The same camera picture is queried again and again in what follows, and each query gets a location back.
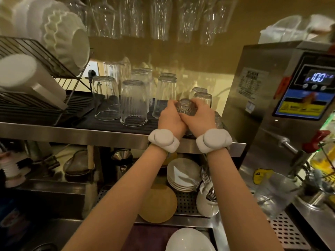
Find tall clear stacked glass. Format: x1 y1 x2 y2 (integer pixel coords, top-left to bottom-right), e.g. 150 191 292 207
152 75 177 119

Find plain clear drinking glass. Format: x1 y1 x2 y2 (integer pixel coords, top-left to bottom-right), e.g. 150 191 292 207
92 76 121 121

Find white cutlery holder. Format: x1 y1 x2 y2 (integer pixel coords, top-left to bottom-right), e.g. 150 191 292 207
196 180 220 218

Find stack of white scalloped bowls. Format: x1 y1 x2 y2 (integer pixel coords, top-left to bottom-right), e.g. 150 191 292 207
0 0 91 76

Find white ceramic jug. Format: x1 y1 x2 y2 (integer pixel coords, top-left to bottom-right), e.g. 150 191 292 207
0 54 68 110

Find person's right hand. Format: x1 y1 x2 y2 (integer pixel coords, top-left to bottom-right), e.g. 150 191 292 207
180 99 217 138

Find stainless steel shelf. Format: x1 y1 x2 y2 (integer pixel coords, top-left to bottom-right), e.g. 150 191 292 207
0 122 247 158

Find ribbed clear drinking glass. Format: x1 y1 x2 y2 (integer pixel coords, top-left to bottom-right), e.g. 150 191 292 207
120 79 148 127
131 68 153 113

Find small textured glass tumbler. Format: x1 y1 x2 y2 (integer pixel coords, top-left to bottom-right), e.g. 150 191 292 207
176 98 197 117
214 111 224 130

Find perforated steel drain tray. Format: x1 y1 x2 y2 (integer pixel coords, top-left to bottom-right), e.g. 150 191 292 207
96 189 211 218
269 211 312 251

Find red tap handle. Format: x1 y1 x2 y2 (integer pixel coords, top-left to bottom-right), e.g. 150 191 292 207
302 130 331 154

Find steel mesh strainer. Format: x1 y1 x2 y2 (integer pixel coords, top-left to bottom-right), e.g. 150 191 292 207
62 150 95 178

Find white right wrist tracker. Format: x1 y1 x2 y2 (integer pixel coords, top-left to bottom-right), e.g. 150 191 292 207
196 128 233 154

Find bunch of steel forks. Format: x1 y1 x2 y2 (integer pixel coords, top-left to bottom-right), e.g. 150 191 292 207
200 166 218 201

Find stack of white plates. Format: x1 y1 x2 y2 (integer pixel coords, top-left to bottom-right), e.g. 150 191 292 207
167 158 202 193

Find white left wrist tracker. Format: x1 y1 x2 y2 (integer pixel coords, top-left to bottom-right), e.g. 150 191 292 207
148 129 180 153

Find white bowl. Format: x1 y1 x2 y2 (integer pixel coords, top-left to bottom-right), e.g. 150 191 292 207
165 227 217 251

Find steel funnel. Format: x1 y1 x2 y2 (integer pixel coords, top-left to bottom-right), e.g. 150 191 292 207
111 149 133 163

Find stainless steel water boiler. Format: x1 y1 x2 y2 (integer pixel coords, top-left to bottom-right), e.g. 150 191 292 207
222 40 335 186

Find white wrist tracker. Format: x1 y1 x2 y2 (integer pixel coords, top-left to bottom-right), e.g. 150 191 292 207
196 128 233 154
148 129 180 153

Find white and pink bottle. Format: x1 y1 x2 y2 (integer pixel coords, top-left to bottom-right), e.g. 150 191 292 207
0 151 31 188

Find person's left forearm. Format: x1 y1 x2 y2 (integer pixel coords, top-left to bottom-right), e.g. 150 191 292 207
61 145 168 251

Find person's left hand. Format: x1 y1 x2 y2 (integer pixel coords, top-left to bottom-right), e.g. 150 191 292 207
158 100 187 139

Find short clear glass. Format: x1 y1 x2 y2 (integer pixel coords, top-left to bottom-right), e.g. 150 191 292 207
189 87 208 99
193 92 213 108

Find clear plastic containers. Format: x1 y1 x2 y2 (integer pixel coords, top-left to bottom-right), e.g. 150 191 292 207
259 14 335 45

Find row of hanging clear glasses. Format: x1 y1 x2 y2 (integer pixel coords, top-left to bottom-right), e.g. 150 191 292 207
64 0 238 46

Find clear plastic measuring jug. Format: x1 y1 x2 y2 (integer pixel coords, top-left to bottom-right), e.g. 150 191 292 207
254 172 299 220

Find black wire dish rack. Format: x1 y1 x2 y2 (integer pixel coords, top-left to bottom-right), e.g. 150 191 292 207
0 36 95 126

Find person's right forearm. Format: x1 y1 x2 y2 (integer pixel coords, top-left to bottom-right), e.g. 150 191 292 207
206 147 285 251

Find steel pot with plant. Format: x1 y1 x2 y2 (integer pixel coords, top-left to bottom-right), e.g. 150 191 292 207
295 168 335 208

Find round tan plate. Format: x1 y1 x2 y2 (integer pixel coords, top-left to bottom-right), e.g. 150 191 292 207
138 184 178 224

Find black ribbed drying mat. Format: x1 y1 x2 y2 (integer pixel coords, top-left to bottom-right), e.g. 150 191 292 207
56 91 197 136

